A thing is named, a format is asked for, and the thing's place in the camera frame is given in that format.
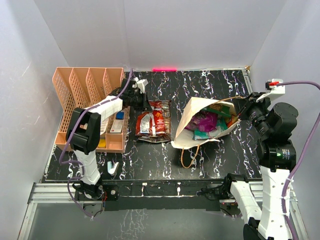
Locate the aluminium frame rail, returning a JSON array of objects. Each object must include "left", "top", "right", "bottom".
[{"left": 18, "top": 183, "right": 309, "bottom": 240}]

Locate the brown paper bag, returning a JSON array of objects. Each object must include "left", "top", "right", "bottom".
[{"left": 170, "top": 96, "right": 245, "bottom": 169}]

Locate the brown snack bag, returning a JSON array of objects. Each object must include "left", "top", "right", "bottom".
[{"left": 135, "top": 100, "right": 171, "bottom": 143}]

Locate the red doritos snack bag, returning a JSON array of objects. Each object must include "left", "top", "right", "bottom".
[{"left": 135, "top": 101, "right": 166, "bottom": 137}]

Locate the green real chips bag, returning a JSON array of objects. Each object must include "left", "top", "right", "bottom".
[{"left": 202, "top": 103, "right": 231, "bottom": 118}]

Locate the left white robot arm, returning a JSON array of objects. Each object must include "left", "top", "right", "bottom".
[{"left": 66, "top": 86, "right": 152, "bottom": 200}]

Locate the pink plastic file organizer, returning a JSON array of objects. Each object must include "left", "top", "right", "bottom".
[{"left": 51, "top": 66, "right": 131, "bottom": 154}]

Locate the blue object in organizer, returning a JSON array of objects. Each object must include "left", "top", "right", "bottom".
[{"left": 115, "top": 111, "right": 125, "bottom": 120}]

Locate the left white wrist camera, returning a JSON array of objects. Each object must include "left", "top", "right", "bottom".
[{"left": 132, "top": 77, "right": 148, "bottom": 94}]

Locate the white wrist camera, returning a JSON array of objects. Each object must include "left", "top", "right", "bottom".
[
  {"left": 255, "top": 78, "right": 286, "bottom": 103},
  {"left": 132, "top": 77, "right": 148, "bottom": 94}
]

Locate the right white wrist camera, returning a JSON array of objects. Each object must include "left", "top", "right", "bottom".
[{"left": 255, "top": 78, "right": 286, "bottom": 103}]

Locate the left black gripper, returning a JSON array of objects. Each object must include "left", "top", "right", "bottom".
[{"left": 129, "top": 91, "right": 153, "bottom": 113}]

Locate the red light strip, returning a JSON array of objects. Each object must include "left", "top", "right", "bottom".
[{"left": 152, "top": 67, "right": 177, "bottom": 72}]

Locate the purple snack bag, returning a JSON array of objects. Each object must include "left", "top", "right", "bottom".
[{"left": 185, "top": 110, "right": 218, "bottom": 133}]

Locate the white red card box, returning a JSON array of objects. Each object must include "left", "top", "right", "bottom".
[{"left": 109, "top": 119, "right": 124, "bottom": 134}]

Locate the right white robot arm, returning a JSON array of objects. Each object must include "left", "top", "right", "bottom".
[{"left": 221, "top": 92, "right": 299, "bottom": 240}]

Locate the purple cable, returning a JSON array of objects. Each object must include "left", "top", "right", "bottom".
[
  {"left": 209, "top": 80, "right": 320, "bottom": 240},
  {"left": 59, "top": 68, "right": 137, "bottom": 221}
]

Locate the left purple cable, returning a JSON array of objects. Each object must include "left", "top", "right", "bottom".
[{"left": 59, "top": 68, "right": 137, "bottom": 221}]

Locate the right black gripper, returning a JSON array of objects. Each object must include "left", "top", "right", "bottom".
[{"left": 232, "top": 91, "right": 272, "bottom": 137}]

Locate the teal snack bag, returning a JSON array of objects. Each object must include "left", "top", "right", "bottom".
[{"left": 193, "top": 118, "right": 228, "bottom": 141}]

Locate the white plastic hook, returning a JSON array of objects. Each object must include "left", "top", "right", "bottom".
[{"left": 107, "top": 161, "right": 119, "bottom": 176}]

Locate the yellow round object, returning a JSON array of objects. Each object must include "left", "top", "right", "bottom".
[{"left": 97, "top": 138, "right": 106, "bottom": 149}]

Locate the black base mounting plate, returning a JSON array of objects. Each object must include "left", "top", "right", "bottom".
[{"left": 72, "top": 179, "right": 241, "bottom": 216}]

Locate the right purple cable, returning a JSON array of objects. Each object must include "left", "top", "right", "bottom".
[{"left": 209, "top": 80, "right": 320, "bottom": 240}]

